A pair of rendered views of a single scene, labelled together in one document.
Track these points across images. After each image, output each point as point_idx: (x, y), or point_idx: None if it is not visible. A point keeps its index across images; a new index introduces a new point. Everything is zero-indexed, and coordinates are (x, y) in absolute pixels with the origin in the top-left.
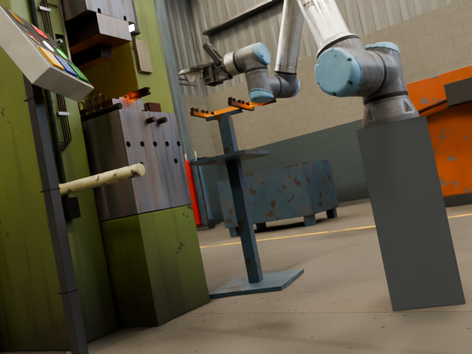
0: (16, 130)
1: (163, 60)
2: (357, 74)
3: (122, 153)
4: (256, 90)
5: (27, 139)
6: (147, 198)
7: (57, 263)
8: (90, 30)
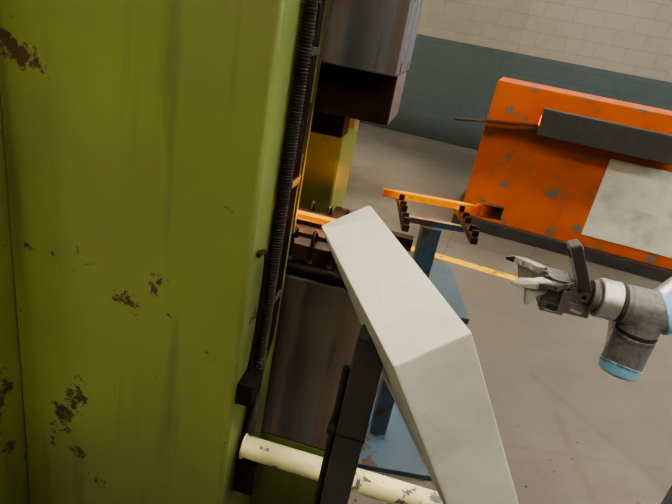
0: (187, 342)
1: None
2: None
3: (350, 366)
4: (631, 371)
5: (217, 373)
6: None
7: None
8: (365, 105)
